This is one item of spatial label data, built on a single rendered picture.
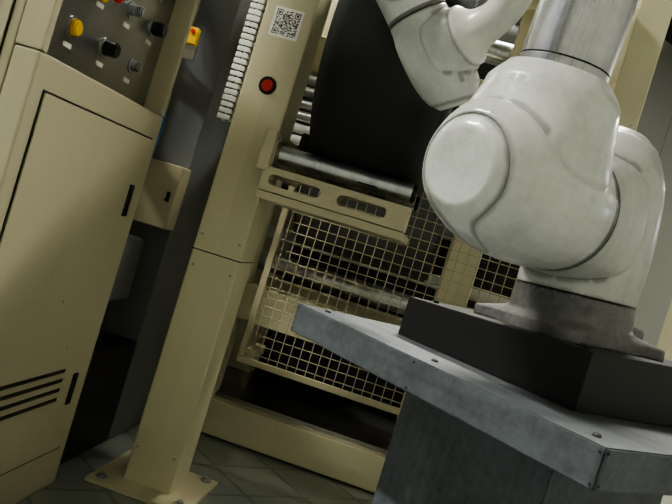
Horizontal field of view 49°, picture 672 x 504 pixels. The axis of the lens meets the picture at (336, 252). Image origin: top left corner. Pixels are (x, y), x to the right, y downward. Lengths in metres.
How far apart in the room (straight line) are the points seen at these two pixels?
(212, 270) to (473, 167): 1.22
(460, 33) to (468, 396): 0.64
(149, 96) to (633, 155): 1.17
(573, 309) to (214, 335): 1.13
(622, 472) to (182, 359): 1.37
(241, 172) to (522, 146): 1.21
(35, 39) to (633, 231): 0.95
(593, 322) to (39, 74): 0.93
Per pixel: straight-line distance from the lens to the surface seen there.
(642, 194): 0.96
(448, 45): 1.23
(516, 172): 0.74
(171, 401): 1.95
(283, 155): 1.78
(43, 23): 1.34
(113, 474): 2.05
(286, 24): 1.94
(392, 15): 1.28
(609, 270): 0.95
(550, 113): 0.79
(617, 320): 0.98
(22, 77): 1.34
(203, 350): 1.91
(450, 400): 0.80
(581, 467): 0.71
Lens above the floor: 0.75
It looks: 1 degrees down
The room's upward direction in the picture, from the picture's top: 17 degrees clockwise
